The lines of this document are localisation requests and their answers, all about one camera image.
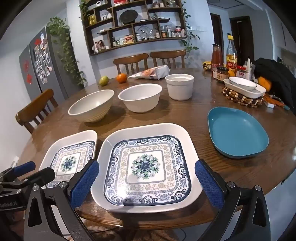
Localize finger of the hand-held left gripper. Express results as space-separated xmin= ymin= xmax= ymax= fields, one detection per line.
xmin=0 ymin=161 xmax=36 ymax=183
xmin=0 ymin=167 xmax=56 ymax=190

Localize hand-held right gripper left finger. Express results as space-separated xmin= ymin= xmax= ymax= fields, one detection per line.
xmin=23 ymin=159 xmax=100 ymax=241

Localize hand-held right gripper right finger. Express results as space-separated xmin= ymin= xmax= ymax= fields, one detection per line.
xmin=195 ymin=159 xmax=271 ymax=241

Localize small patterned square plate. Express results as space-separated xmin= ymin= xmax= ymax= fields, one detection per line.
xmin=38 ymin=130 xmax=98 ymax=189

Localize teal oval plate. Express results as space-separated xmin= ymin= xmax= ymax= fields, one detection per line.
xmin=207 ymin=106 xmax=270 ymax=159

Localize large patterned square plate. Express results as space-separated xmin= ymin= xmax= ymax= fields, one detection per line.
xmin=91 ymin=123 xmax=203 ymax=214

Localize speckled beige ribbed bowl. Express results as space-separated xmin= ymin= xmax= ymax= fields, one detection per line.
xmin=68 ymin=89 xmax=115 ymax=123

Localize white cylindrical bowl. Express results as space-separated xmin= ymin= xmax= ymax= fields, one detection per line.
xmin=165 ymin=74 xmax=194 ymax=101

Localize white round bowl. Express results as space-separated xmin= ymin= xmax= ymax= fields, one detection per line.
xmin=118 ymin=83 xmax=163 ymax=113

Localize wooden chair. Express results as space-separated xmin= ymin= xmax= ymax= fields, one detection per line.
xmin=15 ymin=89 xmax=59 ymax=135
xmin=113 ymin=53 xmax=149 ymax=75
xmin=149 ymin=50 xmax=186 ymax=69

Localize wooden bead trivet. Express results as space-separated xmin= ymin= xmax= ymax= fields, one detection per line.
xmin=221 ymin=85 xmax=265 ymax=107

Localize white rectangular dish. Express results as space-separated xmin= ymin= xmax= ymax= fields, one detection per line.
xmin=223 ymin=78 xmax=267 ymax=98

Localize grey refrigerator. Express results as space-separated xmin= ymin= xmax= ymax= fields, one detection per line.
xmin=19 ymin=26 xmax=85 ymax=100

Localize orange sticks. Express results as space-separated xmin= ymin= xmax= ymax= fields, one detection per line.
xmin=264 ymin=93 xmax=290 ymax=110

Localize white bowl dark rim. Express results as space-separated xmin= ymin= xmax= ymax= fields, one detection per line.
xmin=228 ymin=77 xmax=258 ymax=91

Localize cluster of fridge magnets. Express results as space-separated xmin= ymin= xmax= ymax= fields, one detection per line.
xmin=34 ymin=32 xmax=52 ymax=84

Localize slim white bottle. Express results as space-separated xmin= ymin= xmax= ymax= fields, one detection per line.
xmin=245 ymin=56 xmax=252 ymax=79

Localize white snack bag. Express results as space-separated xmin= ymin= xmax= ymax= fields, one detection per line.
xmin=128 ymin=65 xmax=170 ymax=80

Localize black bag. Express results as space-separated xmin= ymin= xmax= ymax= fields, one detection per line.
xmin=251 ymin=57 xmax=296 ymax=109

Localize yellow capped oil bottle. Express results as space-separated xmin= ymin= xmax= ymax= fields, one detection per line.
xmin=226 ymin=35 xmax=238 ymax=70

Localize trailing green vine plant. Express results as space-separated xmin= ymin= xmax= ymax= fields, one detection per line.
xmin=46 ymin=17 xmax=87 ymax=87

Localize hanging green plant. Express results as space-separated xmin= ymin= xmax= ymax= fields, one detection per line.
xmin=179 ymin=0 xmax=200 ymax=54

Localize round metal rack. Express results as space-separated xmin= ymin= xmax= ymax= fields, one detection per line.
xmin=136 ymin=25 xmax=154 ymax=40

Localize small leafy shelf plant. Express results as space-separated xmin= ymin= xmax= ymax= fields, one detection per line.
xmin=79 ymin=0 xmax=93 ymax=21

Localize dark round platter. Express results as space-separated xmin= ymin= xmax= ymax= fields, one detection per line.
xmin=120 ymin=10 xmax=138 ymax=25

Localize dark wooden wall shelf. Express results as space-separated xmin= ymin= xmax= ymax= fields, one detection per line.
xmin=80 ymin=0 xmax=188 ymax=56

